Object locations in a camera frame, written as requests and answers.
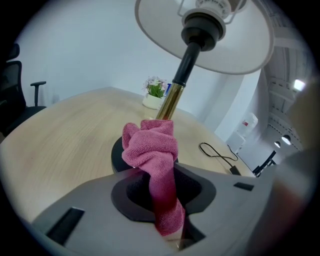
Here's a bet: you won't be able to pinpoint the white water dispenser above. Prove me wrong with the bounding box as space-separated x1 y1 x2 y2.
226 112 259 154

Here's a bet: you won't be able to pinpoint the white table lamp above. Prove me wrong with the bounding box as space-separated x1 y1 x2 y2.
110 0 275 176

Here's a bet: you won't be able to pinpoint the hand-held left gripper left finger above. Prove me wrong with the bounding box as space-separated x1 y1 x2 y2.
31 168 177 256

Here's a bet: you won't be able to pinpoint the black office chair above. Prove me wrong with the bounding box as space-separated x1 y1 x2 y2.
0 43 48 137

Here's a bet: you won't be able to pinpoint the pink cleaning cloth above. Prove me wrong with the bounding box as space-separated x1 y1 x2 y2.
121 119 186 237

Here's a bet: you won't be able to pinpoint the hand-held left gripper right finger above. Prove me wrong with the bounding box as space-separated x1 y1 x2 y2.
174 162 272 254

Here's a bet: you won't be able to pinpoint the pink potted flowers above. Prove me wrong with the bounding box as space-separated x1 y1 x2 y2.
141 75 169 111

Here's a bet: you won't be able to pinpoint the black lamp power cord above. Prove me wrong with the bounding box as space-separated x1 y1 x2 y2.
199 142 242 176

